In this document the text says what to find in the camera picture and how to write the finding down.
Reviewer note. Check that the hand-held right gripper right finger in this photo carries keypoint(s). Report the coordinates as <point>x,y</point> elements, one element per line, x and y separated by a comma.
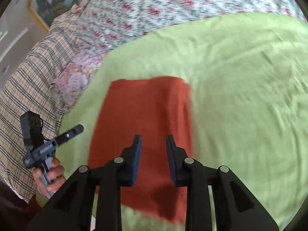
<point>171,158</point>

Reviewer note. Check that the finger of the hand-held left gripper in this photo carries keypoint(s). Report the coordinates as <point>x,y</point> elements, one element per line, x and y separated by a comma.
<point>71,133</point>

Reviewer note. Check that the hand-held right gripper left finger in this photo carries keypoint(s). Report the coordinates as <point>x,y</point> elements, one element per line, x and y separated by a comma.
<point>136,158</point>

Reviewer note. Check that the orange knit sweater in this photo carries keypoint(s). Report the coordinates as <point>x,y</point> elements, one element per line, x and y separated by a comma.
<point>144,108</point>

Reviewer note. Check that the person's left hand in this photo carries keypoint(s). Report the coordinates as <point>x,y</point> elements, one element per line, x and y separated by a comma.
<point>57,173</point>

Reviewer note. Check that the beige plaid blanket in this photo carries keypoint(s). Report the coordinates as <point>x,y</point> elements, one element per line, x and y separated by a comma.
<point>28,81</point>

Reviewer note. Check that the pastel floral ruffled pillow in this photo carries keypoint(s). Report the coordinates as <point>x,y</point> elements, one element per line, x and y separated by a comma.
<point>74,77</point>

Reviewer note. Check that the light green bed sheet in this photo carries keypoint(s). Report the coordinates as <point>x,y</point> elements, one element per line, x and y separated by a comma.
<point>240,101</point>

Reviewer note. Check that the white pink floral quilt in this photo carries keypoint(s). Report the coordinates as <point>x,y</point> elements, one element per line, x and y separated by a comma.
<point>168,0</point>

